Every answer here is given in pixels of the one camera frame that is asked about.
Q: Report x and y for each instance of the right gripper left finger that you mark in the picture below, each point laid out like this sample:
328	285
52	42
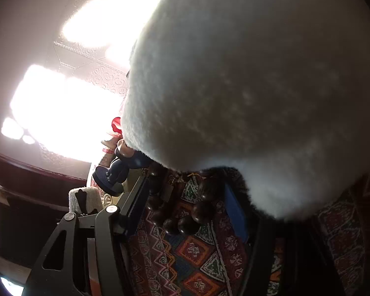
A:
132	207

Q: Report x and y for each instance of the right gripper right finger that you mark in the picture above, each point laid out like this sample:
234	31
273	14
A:
235	214

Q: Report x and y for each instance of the blue figurine keychain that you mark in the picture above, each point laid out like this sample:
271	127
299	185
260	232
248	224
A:
111	179

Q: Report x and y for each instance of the large white plush rabbit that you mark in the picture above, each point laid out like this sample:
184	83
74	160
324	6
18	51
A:
277	89

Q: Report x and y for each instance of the white knit sock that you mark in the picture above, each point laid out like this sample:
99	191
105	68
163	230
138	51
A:
85	201

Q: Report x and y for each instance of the patterned red bed cloth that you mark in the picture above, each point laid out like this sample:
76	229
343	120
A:
185	243

